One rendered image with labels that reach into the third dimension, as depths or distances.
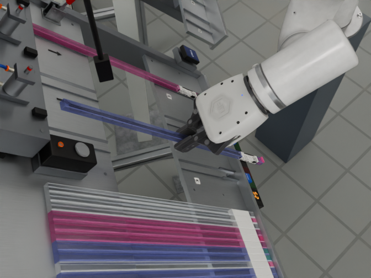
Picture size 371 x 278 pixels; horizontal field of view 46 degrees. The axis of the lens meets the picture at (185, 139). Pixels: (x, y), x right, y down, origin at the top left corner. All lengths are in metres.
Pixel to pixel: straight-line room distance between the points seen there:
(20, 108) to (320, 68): 0.43
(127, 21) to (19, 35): 0.68
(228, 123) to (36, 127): 0.31
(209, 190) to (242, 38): 1.45
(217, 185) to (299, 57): 0.37
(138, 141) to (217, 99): 1.17
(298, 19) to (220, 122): 0.22
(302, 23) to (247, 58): 1.41
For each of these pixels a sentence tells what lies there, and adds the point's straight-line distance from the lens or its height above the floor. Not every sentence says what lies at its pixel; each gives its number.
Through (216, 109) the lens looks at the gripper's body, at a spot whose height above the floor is 1.02.
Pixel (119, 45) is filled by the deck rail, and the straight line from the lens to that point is 1.01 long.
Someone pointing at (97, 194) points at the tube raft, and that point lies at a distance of 0.67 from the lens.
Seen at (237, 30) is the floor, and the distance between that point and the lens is 2.31.
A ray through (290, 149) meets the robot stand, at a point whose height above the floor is 0.11.
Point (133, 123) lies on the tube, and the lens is 0.70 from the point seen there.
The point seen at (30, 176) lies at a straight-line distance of 0.63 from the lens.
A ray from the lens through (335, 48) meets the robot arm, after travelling 0.70.
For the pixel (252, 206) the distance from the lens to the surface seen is 0.99.
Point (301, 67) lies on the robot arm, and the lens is 0.70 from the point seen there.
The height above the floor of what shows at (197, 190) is 0.83.
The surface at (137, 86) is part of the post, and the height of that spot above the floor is 0.40.
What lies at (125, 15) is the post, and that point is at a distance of 1.32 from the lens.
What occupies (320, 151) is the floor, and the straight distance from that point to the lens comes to 1.96.
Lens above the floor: 1.64
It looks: 60 degrees down
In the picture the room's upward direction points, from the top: straight up
